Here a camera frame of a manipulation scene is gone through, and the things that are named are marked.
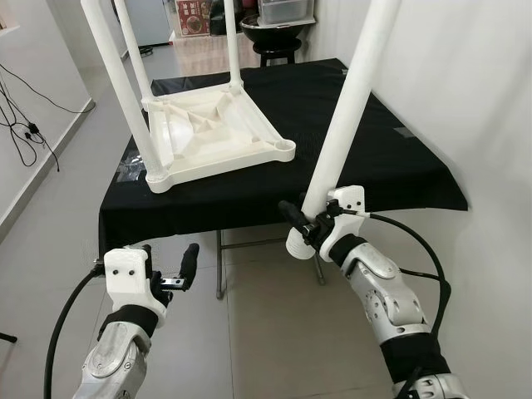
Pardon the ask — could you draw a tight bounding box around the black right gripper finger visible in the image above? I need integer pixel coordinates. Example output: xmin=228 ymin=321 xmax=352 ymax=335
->
xmin=277 ymin=199 xmax=313 ymax=239

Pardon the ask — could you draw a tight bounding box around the white plastic children table top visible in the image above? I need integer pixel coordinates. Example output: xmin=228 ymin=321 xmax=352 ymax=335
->
xmin=140 ymin=79 xmax=298 ymax=195

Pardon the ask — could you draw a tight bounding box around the crumpled clear plastic sheet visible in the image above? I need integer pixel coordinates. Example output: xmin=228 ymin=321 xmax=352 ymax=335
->
xmin=116 ymin=156 xmax=148 ymax=180

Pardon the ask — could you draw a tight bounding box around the black tablecloth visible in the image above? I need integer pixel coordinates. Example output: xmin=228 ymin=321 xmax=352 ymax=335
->
xmin=98 ymin=58 xmax=468 ymax=255

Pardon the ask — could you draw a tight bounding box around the beige table cover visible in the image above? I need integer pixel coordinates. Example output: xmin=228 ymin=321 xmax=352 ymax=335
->
xmin=172 ymin=33 xmax=250 ymax=76

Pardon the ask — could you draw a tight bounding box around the red print carton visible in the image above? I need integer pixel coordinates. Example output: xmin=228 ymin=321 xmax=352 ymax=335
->
xmin=176 ymin=0 xmax=214 ymax=37

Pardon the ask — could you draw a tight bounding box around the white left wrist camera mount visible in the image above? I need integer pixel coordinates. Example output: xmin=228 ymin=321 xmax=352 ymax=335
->
xmin=102 ymin=247 xmax=168 ymax=316

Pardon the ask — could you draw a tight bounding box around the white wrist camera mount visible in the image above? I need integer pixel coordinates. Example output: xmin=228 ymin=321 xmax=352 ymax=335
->
xmin=318 ymin=185 xmax=372 ymax=266
xmin=102 ymin=247 xmax=168 ymax=316

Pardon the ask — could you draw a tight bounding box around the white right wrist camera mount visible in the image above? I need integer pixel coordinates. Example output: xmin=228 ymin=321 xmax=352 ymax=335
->
xmin=318 ymin=185 xmax=372 ymax=266

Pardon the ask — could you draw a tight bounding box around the thin black wall wire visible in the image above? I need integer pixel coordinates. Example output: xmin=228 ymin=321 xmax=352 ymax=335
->
xmin=0 ymin=62 xmax=93 ymax=172

